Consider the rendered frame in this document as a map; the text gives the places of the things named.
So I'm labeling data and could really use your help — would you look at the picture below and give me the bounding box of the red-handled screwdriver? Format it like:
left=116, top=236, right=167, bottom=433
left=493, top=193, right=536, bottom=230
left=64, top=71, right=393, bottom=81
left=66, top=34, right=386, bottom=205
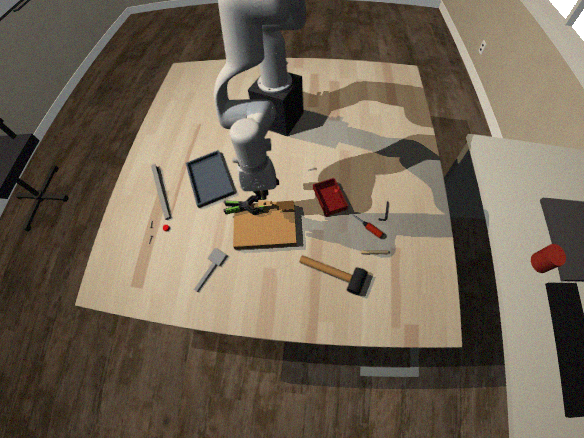
left=352, top=214, right=384, bottom=238

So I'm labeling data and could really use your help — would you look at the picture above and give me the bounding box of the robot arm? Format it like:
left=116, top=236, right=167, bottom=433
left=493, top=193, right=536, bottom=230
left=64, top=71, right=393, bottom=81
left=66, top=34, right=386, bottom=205
left=214, top=0, right=306, bottom=173

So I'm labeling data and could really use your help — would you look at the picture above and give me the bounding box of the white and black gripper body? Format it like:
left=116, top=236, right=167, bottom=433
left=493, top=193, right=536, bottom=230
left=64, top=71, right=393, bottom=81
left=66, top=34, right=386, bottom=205
left=237, top=156, right=276, bottom=192

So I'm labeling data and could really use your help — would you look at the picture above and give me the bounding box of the black rubber mallet with wooden handle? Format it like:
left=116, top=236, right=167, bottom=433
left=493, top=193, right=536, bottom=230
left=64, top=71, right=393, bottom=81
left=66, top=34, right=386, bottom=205
left=299, top=255, right=368, bottom=295

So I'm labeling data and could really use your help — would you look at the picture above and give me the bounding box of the tan wooden board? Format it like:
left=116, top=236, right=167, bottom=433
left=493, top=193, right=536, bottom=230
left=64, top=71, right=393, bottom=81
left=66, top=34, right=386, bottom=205
left=233, top=200, right=297, bottom=250

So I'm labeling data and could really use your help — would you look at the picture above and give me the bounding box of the red rectangular tray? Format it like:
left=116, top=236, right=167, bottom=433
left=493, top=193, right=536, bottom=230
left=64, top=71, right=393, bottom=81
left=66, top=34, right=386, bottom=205
left=313, top=178, right=348, bottom=217

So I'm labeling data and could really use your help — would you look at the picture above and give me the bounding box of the grey flat bar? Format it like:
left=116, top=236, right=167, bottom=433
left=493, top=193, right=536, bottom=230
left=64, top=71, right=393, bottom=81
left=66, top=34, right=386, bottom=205
left=151, top=164, right=170, bottom=220

